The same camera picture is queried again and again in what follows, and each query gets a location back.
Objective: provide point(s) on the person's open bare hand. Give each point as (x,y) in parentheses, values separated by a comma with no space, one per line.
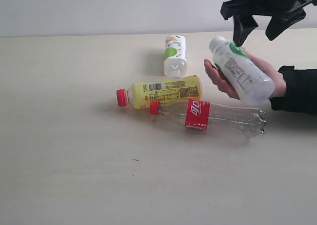
(224,85)

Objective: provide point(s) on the white bottle green apple label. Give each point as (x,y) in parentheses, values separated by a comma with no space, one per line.
(175,62)

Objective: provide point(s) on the clear cola bottle red label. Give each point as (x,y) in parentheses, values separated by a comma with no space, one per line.
(204,115)

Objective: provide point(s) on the yellow juice bottle red cap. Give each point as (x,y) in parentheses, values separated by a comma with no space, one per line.
(140,95)

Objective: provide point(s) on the white milk bottle green label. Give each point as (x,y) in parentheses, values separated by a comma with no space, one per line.
(251,84)

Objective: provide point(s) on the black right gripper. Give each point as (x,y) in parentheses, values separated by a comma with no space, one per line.
(243,12)

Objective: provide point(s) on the black sleeved forearm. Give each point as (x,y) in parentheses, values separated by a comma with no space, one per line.
(301,91)

